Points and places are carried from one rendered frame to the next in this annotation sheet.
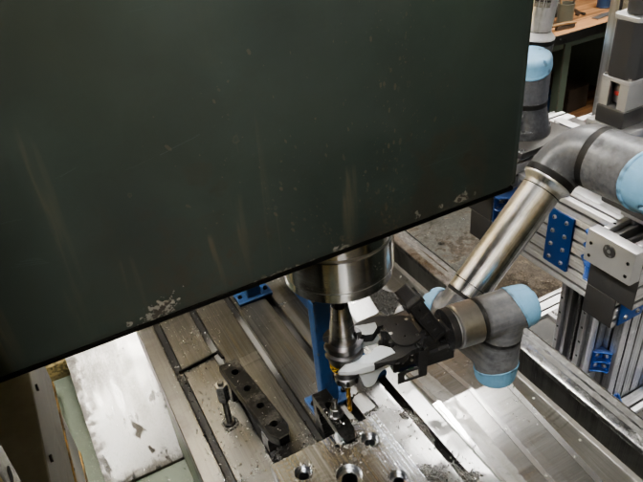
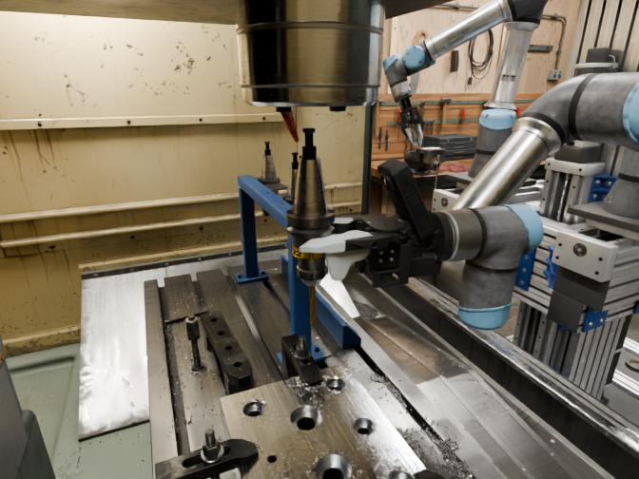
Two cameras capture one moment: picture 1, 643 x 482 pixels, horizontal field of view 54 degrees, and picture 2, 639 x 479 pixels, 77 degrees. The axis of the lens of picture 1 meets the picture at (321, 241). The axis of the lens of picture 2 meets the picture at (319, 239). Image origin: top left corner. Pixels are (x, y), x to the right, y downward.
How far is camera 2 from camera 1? 0.57 m
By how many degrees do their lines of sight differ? 13
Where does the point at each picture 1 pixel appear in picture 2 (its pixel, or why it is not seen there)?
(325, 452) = (283, 392)
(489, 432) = (460, 418)
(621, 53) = not seen: hidden behind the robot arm
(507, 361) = (501, 290)
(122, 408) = (117, 364)
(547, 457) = (522, 451)
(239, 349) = (227, 312)
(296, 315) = (285, 294)
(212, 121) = not seen: outside the picture
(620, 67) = not seen: hidden behind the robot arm
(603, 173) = (606, 103)
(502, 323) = (500, 233)
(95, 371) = (103, 330)
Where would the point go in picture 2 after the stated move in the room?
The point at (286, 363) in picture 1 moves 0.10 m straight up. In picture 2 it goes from (267, 326) to (265, 291)
